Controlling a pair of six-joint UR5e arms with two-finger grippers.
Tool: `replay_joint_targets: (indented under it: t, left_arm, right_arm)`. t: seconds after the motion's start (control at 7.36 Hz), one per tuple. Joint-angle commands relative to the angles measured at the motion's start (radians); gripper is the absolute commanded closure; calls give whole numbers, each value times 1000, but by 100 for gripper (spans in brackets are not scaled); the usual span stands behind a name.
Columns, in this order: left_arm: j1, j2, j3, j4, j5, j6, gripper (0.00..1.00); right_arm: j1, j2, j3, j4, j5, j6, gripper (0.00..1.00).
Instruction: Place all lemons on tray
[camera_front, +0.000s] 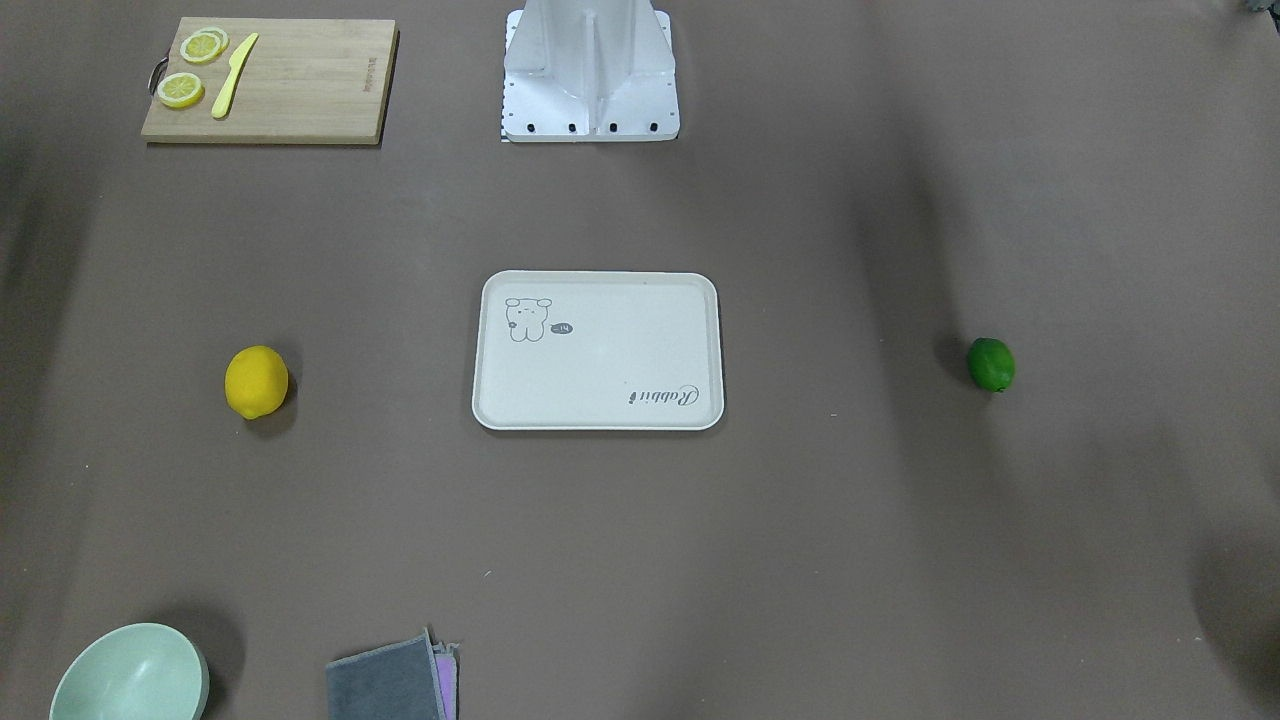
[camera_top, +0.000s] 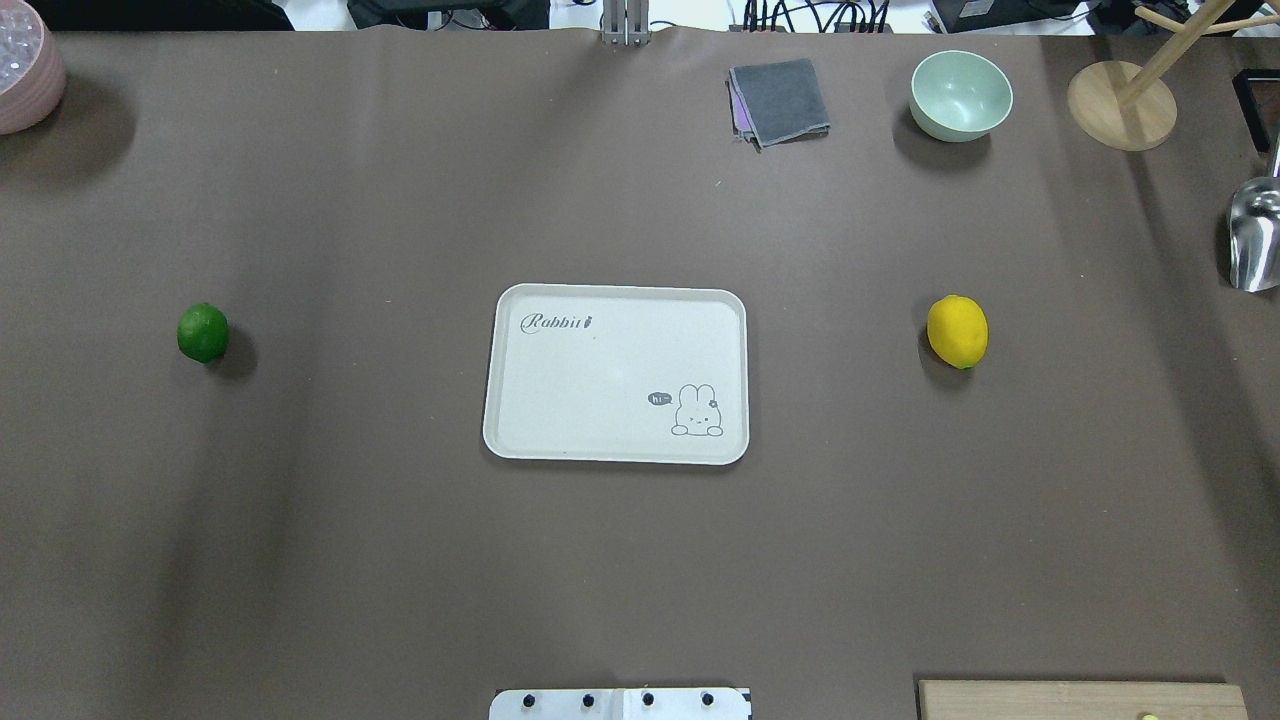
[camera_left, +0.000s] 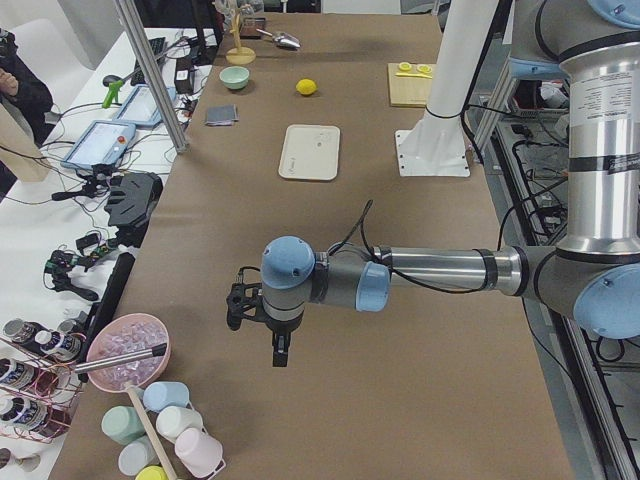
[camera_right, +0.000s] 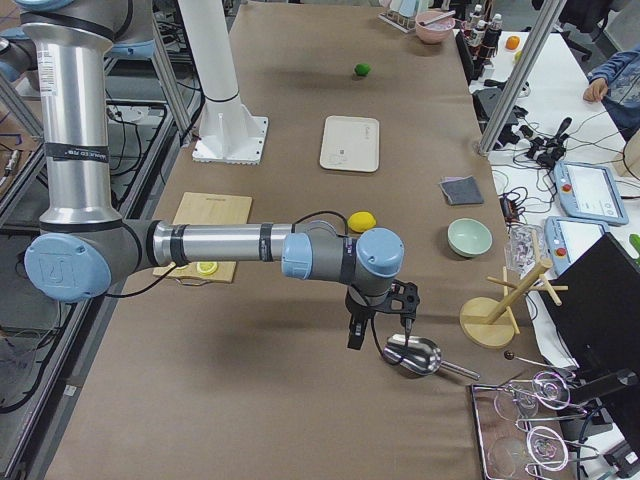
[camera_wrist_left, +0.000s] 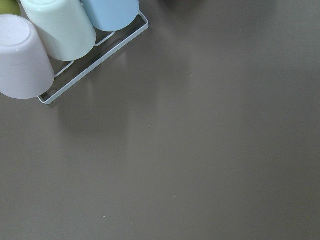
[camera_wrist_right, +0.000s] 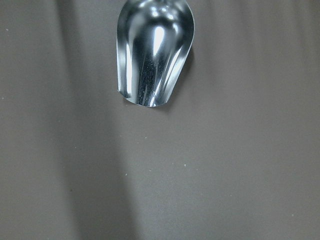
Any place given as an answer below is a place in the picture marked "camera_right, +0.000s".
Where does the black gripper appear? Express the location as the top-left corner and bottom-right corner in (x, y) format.
(345, 286), (375, 349)

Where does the yellow lemon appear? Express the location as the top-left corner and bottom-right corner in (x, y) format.
(347, 211), (377, 233)

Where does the green lime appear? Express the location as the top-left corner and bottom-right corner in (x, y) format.
(354, 63), (371, 77)

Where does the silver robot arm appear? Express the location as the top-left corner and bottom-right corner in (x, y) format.
(20, 1), (419, 349)

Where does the white rabbit tray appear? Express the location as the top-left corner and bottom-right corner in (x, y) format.
(319, 115), (379, 173)

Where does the glass rack tray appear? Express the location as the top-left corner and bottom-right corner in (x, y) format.
(469, 370), (600, 479)

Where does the metal scoop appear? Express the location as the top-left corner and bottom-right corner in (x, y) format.
(383, 334), (481, 380)

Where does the wooden mug tree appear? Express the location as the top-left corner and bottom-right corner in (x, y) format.
(459, 231), (569, 349)

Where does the green bowl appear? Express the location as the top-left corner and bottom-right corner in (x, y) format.
(447, 218), (493, 258)

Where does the lemon slice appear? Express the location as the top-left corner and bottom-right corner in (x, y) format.
(196, 261), (219, 276)

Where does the grey folded cloth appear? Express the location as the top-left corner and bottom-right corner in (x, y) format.
(439, 176), (484, 206)

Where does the wooden cutting board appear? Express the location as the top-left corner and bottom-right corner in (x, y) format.
(168, 192), (253, 287)

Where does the teach pendant lower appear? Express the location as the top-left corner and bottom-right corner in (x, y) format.
(544, 216), (610, 276)

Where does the teach pendant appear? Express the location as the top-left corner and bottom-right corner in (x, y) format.
(544, 216), (610, 276)
(554, 160), (629, 226)

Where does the black monitor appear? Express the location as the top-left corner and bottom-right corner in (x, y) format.
(550, 233), (639, 373)

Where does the teach pendant upper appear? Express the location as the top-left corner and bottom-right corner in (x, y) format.
(554, 160), (629, 226)

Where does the pink bowl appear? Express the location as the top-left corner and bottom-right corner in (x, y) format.
(415, 11), (456, 44)

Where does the orange fruit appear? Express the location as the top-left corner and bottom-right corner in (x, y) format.
(505, 35), (520, 51)

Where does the person in blue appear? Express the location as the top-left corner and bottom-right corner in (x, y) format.
(583, 45), (639, 140)

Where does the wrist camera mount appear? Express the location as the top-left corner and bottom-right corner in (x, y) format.
(384, 280), (420, 343)

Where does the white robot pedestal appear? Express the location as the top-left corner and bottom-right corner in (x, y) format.
(179, 1), (269, 165)

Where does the aluminium frame post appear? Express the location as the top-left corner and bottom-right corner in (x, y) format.
(477, 0), (566, 157)

